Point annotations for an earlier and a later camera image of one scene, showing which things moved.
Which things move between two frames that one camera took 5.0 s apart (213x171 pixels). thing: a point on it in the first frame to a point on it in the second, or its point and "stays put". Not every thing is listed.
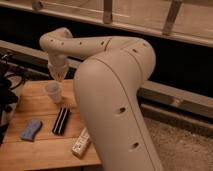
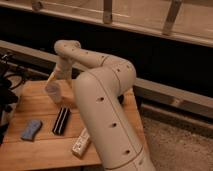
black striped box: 60,123 stays put
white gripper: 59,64 to 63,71
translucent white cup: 54,90 stays put
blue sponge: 29,132 stays put
